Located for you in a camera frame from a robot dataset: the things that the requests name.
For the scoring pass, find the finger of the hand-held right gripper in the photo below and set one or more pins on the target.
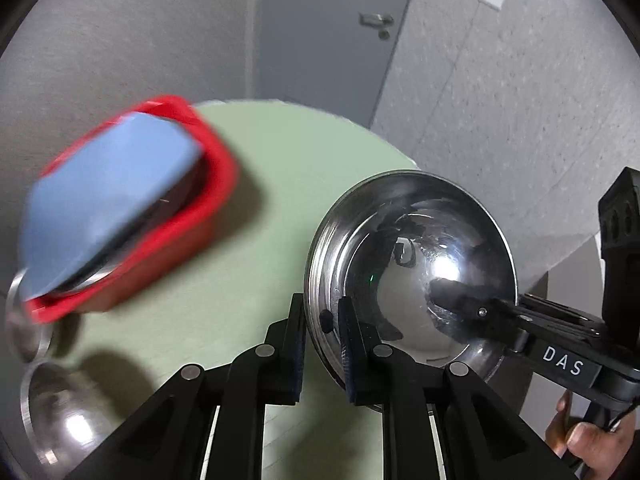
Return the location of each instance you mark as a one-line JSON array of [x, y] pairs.
[[470, 307]]

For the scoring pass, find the grey door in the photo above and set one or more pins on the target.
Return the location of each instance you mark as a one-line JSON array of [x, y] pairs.
[[325, 40]]

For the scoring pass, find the blue cloth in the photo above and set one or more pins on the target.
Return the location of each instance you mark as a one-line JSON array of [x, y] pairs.
[[110, 195]]

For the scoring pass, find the large steel bowl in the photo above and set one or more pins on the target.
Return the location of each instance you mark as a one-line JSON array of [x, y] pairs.
[[400, 270]]

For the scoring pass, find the person's right hand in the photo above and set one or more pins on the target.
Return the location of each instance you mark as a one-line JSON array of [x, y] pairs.
[[595, 447]]

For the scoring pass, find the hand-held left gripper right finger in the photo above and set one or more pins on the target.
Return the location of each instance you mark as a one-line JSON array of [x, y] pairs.
[[348, 360]]

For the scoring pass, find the red plastic bin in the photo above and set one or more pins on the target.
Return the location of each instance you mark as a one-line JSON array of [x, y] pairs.
[[200, 210]]

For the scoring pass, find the small steel bowl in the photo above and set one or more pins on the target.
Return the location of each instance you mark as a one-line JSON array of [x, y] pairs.
[[25, 325], [65, 420]]

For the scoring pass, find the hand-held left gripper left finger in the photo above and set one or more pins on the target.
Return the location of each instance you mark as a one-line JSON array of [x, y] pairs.
[[299, 355]]

